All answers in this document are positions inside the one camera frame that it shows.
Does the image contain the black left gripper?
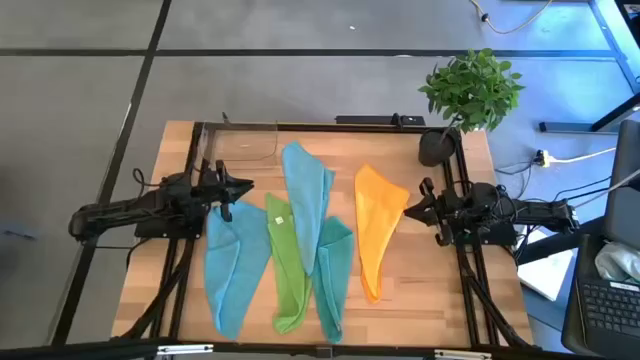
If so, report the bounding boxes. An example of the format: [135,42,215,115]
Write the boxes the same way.
[198,159,255,224]

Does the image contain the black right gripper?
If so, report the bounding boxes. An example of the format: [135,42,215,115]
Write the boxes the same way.
[403,177,464,248]

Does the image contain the light blue microfiber towel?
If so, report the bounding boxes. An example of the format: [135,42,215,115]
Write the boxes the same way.
[281,141,336,277]
[203,200,273,341]

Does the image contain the green microfiber towel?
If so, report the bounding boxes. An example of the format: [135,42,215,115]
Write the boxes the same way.
[264,192,314,335]

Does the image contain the orange microfiber towel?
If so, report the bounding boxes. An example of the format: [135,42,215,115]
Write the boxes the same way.
[354,163,411,305]

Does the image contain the teal microfiber towel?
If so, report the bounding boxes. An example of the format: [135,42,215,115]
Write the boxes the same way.
[310,215,355,345]

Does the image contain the clear plastic bin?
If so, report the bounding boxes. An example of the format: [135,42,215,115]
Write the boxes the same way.
[198,119,280,162]

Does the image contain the green potted plant black pot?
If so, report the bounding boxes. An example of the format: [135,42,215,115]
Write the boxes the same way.
[418,47,526,169]

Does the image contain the white flat box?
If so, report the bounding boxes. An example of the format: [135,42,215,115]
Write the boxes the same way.
[517,229,575,302]

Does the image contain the black desk leg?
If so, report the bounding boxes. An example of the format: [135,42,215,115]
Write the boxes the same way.
[538,92,640,134]

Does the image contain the crumpled white plastic bag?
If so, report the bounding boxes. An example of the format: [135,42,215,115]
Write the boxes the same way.
[593,240,640,284]

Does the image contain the black laptop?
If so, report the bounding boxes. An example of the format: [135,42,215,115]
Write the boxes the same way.
[560,118,640,359]

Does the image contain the black metal table frame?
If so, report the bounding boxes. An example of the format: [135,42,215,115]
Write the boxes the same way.
[0,121,566,360]

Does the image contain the silver metal bracket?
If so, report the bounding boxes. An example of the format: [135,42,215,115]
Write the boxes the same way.
[156,343,215,357]
[433,349,493,360]

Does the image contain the white cable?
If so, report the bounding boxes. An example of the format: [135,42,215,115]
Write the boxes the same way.
[548,147,617,165]

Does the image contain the grey cable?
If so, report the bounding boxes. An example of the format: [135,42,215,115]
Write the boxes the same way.
[572,168,640,209]

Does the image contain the yellow cable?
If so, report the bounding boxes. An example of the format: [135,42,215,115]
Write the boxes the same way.
[468,0,554,36]

